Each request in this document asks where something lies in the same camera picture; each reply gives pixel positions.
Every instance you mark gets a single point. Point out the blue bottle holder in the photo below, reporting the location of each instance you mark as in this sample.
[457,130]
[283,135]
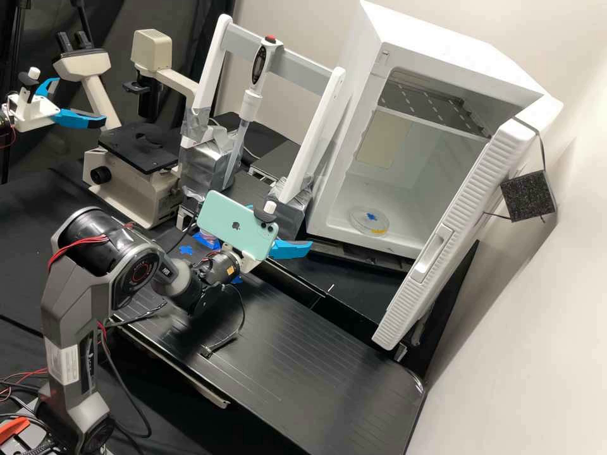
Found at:
[211,244]

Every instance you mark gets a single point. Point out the white incubator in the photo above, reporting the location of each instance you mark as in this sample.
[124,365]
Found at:
[427,47]

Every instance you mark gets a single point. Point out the right wrist camera phone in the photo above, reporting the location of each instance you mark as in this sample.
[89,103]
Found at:
[232,223]

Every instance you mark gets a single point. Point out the incubator door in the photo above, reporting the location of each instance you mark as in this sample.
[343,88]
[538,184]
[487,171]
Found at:
[455,227]

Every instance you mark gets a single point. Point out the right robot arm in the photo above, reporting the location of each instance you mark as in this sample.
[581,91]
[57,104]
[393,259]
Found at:
[71,284]

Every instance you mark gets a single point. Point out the petri dish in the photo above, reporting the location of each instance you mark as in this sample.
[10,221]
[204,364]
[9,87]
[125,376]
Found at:
[370,223]

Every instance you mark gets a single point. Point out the cream microscope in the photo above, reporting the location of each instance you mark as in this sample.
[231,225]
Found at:
[133,180]

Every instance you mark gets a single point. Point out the pipette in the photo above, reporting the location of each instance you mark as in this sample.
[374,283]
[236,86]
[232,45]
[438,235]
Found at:
[258,66]

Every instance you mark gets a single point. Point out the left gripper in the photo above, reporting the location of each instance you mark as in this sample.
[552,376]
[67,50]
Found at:
[31,111]

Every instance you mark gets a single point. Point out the left phone holder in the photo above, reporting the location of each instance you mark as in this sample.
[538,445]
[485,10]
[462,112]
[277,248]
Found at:
[33,74]

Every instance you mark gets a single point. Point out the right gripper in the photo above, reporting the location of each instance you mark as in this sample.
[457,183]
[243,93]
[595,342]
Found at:
[247,264]

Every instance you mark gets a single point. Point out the white pipette stand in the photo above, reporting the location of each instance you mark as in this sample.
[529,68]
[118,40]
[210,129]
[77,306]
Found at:
[313,137]

